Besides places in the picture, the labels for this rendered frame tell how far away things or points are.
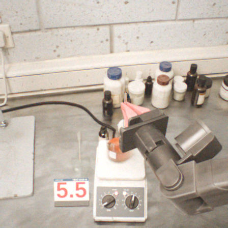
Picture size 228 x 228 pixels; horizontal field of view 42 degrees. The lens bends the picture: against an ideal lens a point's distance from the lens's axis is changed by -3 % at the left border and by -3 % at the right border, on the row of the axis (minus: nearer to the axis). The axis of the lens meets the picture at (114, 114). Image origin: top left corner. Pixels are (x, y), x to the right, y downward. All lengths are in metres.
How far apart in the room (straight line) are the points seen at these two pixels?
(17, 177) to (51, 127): 0.21
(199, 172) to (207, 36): 0.75
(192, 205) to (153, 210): 0.31
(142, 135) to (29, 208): 0.39
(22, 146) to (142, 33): 0.54
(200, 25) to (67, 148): 0.62
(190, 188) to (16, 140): 0.63
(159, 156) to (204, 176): 0.11
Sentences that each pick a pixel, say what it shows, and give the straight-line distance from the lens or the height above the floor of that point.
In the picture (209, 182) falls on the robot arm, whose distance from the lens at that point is 0.46.
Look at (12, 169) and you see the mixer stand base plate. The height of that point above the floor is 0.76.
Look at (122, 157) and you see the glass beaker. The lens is 0.75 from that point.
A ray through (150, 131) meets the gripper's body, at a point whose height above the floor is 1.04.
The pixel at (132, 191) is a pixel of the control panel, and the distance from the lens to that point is 0.76.
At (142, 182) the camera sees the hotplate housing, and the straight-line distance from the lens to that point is 0.76.
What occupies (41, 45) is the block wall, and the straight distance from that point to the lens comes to 1.05.
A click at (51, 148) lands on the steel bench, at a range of 0.93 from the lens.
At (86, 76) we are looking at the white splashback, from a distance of 1.08.
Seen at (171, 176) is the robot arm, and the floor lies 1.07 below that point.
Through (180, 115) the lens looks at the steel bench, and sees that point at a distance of 1.03.
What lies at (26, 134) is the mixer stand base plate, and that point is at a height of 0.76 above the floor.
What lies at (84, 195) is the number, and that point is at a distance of 0.81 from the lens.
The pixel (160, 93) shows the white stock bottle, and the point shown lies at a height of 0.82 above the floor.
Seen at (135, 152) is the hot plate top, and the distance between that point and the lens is 0.79.
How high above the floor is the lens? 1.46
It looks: 44 degrees down
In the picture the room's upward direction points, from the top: straight up
